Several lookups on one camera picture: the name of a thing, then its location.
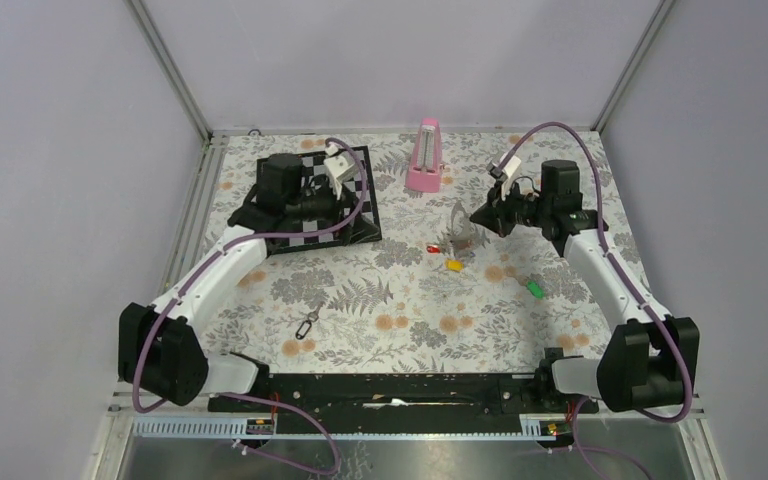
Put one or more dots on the black carabiner key clip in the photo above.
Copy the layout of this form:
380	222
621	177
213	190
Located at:
307	323

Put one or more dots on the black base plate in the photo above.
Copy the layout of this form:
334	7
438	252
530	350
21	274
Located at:
313	397

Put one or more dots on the grey slotted cable duct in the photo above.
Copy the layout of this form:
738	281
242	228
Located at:
390	427

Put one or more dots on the floral table mat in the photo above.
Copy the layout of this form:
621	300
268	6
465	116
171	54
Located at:
389	306

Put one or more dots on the black white chessboard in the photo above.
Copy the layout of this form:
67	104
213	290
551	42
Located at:
324	238

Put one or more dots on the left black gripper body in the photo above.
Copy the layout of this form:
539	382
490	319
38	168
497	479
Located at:
314	205

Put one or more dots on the pink metronome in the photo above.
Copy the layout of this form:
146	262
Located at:
424	172

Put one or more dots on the keyring with coloured key tags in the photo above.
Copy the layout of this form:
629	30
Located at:
458	239

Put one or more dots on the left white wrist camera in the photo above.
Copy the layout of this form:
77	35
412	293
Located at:
340	167

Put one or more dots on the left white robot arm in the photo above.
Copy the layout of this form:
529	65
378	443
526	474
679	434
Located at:
159	350

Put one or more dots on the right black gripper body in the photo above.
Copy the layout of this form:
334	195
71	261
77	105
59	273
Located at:
528	210

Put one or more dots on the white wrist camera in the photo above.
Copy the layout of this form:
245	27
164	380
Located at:
504	173
340	167

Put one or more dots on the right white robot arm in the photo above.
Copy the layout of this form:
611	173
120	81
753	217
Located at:
651	356

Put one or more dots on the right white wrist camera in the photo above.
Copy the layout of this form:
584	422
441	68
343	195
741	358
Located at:
504	173

